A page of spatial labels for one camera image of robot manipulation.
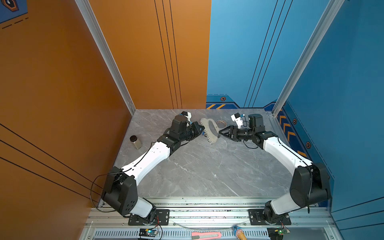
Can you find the right circuit board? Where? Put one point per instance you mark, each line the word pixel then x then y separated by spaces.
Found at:
pixel 277 234

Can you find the masking tape roll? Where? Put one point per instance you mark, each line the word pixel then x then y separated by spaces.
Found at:
pixel 221 124

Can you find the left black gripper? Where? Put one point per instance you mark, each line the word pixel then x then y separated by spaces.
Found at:
pixel 194 126

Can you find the pink utility knife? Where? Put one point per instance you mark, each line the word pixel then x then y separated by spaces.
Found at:
pixel 206 235

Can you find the toy ice cream cone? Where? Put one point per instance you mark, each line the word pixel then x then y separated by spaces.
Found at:
pixel 239 233

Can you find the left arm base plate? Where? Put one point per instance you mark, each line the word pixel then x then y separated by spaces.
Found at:
pixel 159 216

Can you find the small brown jar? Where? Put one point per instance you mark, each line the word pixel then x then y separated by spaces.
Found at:
pixel 136 142

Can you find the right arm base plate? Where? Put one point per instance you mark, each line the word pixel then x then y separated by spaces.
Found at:
pixel 260 217

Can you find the circuit board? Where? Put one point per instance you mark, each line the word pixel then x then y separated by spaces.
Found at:
pixel 148 234
pixel 277 234

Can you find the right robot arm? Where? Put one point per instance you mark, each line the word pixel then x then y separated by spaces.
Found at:
pixel 310 181

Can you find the left circuit board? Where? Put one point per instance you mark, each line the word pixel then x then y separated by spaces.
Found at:
pixel 148 234

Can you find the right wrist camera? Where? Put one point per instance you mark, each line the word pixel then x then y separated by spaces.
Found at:
pixel 238 119

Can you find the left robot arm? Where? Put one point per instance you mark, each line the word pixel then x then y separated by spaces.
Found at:
pixel 120 189

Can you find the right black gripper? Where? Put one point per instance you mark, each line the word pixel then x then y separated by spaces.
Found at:
pixel 231 133

